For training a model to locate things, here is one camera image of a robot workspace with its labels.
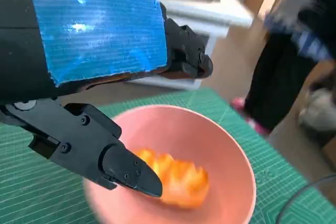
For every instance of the green cutting mat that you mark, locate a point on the green cutting mat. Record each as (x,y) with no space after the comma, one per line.
(39,187)

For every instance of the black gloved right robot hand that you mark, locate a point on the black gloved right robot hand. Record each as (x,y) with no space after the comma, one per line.
(324,24)

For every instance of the person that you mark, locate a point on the person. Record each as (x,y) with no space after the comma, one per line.
(275,77)

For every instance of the braided toy bread loaf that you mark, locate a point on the braided toy bread loaf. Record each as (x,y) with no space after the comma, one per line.
(183,182)

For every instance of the pink bowl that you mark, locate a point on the pink bowl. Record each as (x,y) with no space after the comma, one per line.
(199,134)

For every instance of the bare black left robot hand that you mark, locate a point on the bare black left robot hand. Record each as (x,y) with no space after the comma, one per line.
(99,32)

